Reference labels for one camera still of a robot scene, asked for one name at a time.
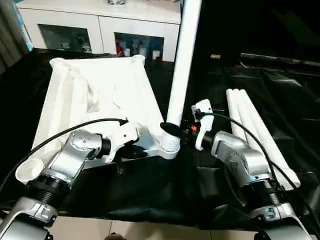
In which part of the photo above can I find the white plastic table leg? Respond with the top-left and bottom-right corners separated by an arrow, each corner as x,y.
238,87 -> 302,189
225,88 -> 248,144
159,0 -> 204,161
232,88 -> 294,192

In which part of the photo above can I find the white plastic table top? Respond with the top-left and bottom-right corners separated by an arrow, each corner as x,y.
15,54 -> 183,185

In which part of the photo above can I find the black plastic table mat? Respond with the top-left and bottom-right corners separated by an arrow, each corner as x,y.
0,47 -> 320,230

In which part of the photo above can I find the long dark metal rod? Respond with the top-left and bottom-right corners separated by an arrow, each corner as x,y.
239,52 -> 320,67

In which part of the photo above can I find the large black backdrop sheet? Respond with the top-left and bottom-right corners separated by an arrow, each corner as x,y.
179,0 -> 320,55

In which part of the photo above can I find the white glass-door cabinet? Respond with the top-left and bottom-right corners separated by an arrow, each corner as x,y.
16,0 -> 182,64

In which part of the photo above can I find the beige curtain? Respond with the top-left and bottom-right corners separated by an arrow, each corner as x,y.
0,0 -> 28,75

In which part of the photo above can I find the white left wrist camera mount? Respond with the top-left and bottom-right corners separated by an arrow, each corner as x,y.
104,121 -> 141,166

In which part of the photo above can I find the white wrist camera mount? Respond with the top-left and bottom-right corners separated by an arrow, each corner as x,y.
191,98 -> 215,151
104,121 -> 141,166

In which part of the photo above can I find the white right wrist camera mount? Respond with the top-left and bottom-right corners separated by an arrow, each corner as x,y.
191,98 -> 215,151

